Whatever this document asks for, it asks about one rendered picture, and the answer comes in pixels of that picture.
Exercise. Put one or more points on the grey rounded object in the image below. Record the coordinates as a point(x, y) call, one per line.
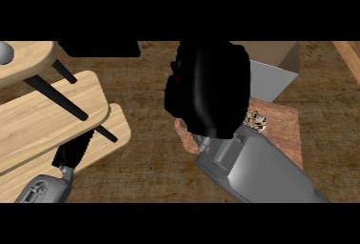
point(4, 52)

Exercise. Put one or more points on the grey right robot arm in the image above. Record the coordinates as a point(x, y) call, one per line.
point(262, 171)

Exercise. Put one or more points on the brown wooden plank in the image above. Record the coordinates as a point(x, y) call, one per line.
point(349, 55)

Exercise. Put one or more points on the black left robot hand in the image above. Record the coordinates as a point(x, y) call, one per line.
point(72, 152)

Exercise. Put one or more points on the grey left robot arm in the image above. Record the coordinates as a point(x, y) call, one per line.
point(44, 189)

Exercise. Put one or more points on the brown wooden cutting board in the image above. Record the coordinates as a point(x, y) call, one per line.
point(283, 133)

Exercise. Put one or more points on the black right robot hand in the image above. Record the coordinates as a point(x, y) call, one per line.
point(211, 89)

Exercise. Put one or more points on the small speckled brown white object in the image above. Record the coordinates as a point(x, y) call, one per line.
point(255, 120)

